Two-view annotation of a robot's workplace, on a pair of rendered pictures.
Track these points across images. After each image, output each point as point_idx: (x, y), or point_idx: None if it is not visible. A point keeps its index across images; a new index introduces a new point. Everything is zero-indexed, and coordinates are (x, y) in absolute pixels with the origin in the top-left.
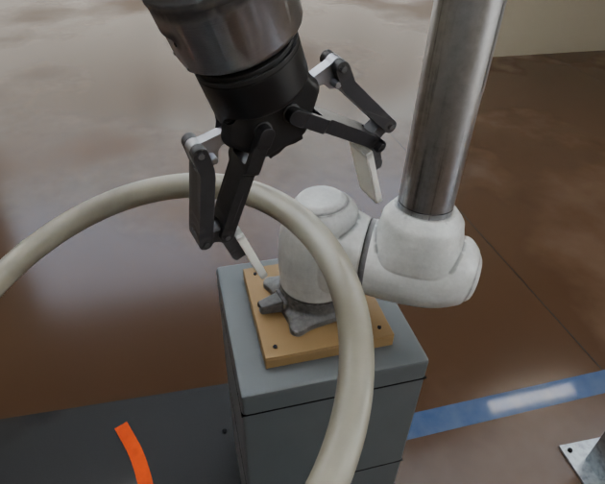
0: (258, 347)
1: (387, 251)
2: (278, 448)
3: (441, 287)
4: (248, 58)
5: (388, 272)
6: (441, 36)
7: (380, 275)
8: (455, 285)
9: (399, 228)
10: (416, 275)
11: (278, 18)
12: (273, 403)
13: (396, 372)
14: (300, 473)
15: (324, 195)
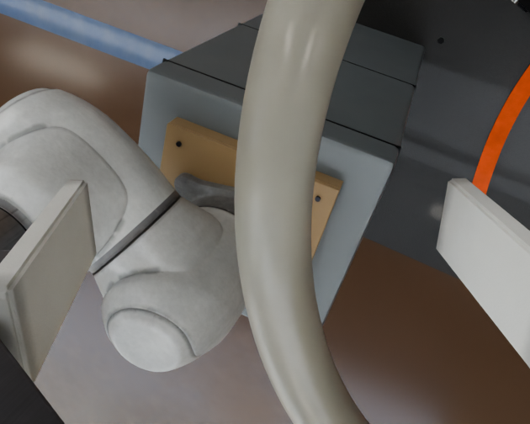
0: (332, 214)
1: (107, 209)
2: (368, 100)
3: (71, 118)
4: None
5: (125, 184)
6: None
7: (138, 188)
8: (50, 107)
9: None
10: (92, 154)
11: None
12: (358, 137)
13: (195, 82)
14: (353, 72)
15: (137, 345)
